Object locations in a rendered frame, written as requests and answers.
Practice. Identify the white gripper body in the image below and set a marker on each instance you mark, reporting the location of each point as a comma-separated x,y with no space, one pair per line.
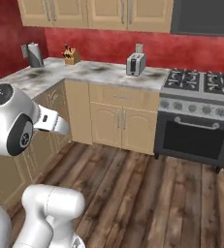
62,126

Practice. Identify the beige base cupboard door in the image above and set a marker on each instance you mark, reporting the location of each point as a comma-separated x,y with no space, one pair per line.
141,130
103,126

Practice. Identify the wooden knife block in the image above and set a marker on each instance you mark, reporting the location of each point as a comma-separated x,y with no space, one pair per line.
72,56

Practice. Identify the dark grey range hood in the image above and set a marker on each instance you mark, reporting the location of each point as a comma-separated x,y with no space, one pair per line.
204,16

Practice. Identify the beige wall cupboard door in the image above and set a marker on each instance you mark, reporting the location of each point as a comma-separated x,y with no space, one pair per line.
32,11
70,13
105,13
150,14

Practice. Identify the grey stove with oven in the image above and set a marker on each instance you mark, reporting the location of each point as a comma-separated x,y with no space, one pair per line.
197,97

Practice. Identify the silver toaster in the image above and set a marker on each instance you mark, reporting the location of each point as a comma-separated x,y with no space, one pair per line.
135,64

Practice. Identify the beige corner cupboard run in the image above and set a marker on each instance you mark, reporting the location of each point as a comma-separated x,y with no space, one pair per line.
42,151

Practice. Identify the plain beige cupboard panel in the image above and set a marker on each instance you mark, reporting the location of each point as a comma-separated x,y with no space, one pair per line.
79,111

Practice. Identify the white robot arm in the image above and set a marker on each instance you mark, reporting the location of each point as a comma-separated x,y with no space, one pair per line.
10,122

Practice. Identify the black oven door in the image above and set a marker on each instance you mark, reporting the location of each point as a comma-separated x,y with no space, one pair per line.
194,139

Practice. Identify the grey wall socket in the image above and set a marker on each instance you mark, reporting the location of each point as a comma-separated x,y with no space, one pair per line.
139,48
24,51

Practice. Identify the grey stove knob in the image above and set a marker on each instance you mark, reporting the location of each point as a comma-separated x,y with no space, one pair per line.
207,109
192,108
220,112
164,104
178,105

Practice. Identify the beige drawer front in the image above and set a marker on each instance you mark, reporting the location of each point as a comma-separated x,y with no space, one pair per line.
142,98

